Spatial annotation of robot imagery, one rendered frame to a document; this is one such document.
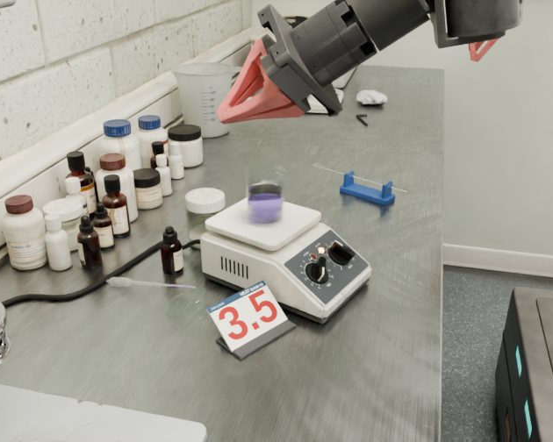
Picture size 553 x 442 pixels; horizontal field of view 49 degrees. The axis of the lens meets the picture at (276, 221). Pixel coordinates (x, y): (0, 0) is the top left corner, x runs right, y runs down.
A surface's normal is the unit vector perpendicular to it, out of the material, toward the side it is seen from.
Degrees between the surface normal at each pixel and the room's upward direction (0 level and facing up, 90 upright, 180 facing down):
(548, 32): 90
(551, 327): 0
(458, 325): 0
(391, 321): 0
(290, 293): 90
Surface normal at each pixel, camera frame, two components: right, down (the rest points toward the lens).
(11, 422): 0.00, -0.90
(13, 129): 0.97, 0.11
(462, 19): -0.71, 0.40
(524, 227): -0.24, 0.44
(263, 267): -0.57, 0.37
